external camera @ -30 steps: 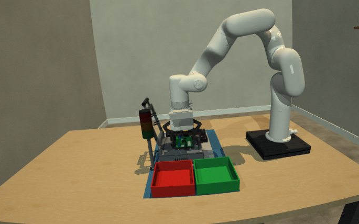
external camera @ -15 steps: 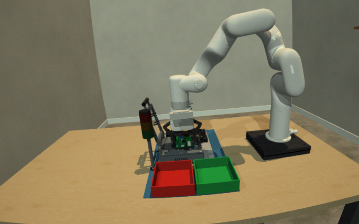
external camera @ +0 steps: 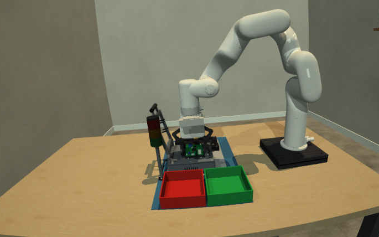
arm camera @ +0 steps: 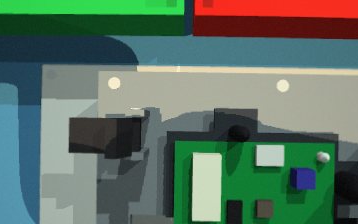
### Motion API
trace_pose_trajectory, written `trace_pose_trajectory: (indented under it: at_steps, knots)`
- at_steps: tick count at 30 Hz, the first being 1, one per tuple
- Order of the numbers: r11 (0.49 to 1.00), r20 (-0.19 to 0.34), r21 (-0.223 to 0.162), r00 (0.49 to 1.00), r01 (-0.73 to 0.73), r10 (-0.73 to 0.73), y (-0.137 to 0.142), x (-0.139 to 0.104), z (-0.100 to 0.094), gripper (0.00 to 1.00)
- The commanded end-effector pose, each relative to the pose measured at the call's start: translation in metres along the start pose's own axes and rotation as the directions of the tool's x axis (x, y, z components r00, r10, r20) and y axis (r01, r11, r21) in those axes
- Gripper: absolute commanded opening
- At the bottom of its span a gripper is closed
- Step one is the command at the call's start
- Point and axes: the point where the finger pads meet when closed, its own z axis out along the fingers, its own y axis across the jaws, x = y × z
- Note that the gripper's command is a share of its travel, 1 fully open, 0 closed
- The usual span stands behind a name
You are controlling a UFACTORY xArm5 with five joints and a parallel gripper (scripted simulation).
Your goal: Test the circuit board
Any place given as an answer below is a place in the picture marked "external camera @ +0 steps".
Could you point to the green bin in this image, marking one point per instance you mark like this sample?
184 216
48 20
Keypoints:
227 185

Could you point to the red bin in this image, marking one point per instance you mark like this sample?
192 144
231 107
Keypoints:
177 184

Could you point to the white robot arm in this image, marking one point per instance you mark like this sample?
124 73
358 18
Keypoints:
300 90

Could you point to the green circuit board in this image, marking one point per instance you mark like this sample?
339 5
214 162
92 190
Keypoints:
191 149

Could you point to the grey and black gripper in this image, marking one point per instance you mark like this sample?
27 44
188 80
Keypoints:
192 132

